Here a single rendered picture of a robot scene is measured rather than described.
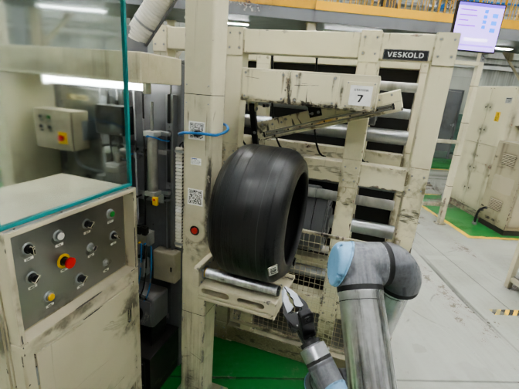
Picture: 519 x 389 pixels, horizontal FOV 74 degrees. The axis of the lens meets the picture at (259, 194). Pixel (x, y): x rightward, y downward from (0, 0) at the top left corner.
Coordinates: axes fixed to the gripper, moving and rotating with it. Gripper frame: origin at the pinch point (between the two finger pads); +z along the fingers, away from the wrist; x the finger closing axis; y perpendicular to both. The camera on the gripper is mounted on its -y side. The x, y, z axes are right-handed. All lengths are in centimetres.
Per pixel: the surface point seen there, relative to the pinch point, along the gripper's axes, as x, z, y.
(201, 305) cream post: -32, 19, 46
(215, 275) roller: -21.2, 22.4, 22.6
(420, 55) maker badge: 101, 67, -20
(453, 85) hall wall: 843, 466, 593
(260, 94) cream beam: 27, 81, -12
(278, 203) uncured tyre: 8.1, 25.1, -16.7
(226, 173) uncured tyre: -3.9, 45.1, -15.9
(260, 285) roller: -5.3, 9.7, 18.6
